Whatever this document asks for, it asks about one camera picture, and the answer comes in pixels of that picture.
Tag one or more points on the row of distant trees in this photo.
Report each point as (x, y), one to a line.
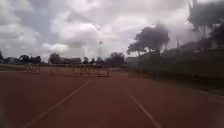
(115, 59)

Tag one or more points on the tall floodlight pole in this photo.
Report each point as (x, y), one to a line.
(100, 50)

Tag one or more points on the row of red hurdles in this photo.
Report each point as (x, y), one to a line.
(80, 71)

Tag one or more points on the red running track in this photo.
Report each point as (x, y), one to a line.
(100, 106)

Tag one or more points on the large dark tree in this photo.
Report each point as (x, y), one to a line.
(150, 38)

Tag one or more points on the dark fence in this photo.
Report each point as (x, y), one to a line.
(180, 63)

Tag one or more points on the grass verge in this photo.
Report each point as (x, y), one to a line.
(203, 88)

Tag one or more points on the tall dark tree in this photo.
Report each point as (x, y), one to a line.
(208, 15)

